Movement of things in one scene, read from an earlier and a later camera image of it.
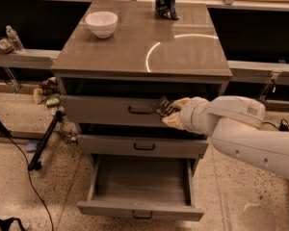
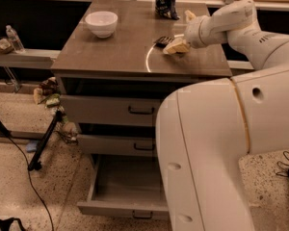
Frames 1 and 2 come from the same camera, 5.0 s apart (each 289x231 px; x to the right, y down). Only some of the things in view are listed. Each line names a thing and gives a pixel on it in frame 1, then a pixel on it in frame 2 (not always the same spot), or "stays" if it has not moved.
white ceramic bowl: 102,23 stays
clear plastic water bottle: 15,41 stays
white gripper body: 190,114 -> 194,33
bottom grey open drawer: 143,187 stays
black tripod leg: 34,163 stays
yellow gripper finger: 179,103 -> 190,16
